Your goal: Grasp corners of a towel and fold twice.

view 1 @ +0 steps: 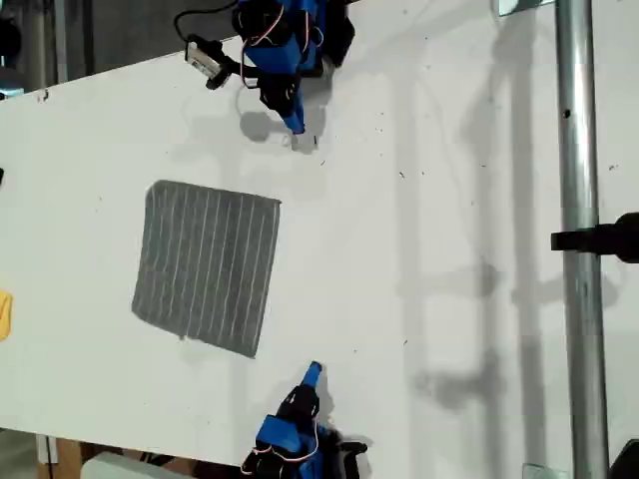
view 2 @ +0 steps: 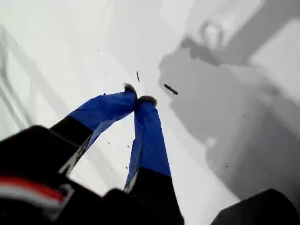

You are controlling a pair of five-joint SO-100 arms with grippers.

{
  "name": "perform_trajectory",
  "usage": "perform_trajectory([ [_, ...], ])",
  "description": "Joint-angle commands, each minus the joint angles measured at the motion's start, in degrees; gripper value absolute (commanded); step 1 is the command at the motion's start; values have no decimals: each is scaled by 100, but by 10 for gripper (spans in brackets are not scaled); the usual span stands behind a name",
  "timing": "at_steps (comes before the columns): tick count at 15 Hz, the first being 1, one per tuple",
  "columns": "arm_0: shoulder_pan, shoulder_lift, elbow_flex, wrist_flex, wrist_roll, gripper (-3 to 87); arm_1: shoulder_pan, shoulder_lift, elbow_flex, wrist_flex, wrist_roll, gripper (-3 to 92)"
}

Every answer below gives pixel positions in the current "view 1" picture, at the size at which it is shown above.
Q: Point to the black rounded object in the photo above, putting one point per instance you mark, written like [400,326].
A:
[626,464]

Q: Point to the dark round background object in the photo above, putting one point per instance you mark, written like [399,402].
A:
[7,40]

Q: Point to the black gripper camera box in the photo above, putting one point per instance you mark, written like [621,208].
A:
[353,446]
[204,62]

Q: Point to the grey striped towel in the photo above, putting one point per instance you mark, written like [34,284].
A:
[207,269]

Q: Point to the wooden table support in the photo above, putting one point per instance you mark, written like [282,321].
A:
[70,459]

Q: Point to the white box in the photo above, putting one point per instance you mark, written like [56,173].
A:
[115,469]

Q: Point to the yellow object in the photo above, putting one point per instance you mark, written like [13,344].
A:
[4,319]

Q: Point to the steel post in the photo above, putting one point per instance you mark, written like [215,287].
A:
[579,149]

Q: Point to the black clamp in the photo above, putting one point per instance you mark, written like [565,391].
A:
[619,237]

